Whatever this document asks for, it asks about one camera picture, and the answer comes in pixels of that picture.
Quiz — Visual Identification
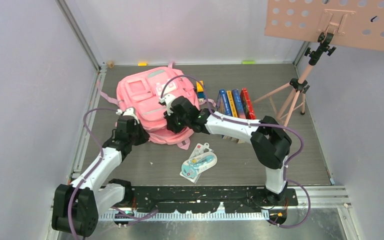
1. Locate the dark blue book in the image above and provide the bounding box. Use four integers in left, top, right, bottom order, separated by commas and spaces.
216, 89, 233, 117

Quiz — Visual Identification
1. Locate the pink student backpack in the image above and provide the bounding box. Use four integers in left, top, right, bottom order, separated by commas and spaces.
97, 63, 200, 150

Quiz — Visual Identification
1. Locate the yellow spine book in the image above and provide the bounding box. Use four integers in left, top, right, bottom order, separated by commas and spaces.
226, 90, 238, 118

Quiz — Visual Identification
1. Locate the blue orange Jane Eyre book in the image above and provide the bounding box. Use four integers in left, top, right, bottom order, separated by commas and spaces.
231, 89, 247, 119

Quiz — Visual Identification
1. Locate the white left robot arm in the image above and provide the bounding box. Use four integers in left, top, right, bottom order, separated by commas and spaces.
51, 107, 150, 240

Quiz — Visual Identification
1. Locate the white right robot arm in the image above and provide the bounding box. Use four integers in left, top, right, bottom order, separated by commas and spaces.
158, 94, 292, 205

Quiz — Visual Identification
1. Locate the white red stationery pack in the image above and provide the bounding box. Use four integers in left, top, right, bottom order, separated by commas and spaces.
179, 142, 214, 184

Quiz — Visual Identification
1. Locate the blue correction tape pack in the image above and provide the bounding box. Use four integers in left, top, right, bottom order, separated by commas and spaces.
180, 152, 218, 178

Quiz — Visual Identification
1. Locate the yellow blue toy truck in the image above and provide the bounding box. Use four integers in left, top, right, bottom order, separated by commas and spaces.
195, 80, 207, 105

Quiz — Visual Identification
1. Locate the small wooden block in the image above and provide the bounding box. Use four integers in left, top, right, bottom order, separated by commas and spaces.
106, 60, 115, 69

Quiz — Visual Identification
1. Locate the green tape marker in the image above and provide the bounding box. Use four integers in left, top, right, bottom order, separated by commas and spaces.
241, 60, 256, 65

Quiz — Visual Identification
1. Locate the pink music stand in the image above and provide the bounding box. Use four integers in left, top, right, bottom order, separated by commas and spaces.
255, 0, 384, 126

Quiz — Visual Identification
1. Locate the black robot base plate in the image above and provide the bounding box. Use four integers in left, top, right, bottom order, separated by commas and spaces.
115, 185, 298, 214

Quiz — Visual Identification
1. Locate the aluminium frame rail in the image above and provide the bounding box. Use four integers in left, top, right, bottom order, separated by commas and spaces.
98, 186, 352, 225

